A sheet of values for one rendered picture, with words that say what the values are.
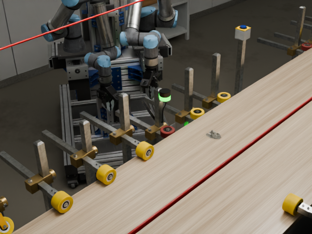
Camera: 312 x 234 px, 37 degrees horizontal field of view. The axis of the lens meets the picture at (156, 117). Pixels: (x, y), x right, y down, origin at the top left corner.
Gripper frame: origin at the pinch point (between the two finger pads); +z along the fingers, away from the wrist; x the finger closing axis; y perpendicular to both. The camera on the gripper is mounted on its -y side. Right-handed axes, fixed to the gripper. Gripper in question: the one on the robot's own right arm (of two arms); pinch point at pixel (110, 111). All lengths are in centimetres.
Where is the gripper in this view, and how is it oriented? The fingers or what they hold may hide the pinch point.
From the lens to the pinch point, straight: 286.7
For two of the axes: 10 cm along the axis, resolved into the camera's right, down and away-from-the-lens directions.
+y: -7.2, -3.6, 5.9
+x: -6.9, 4.0, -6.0
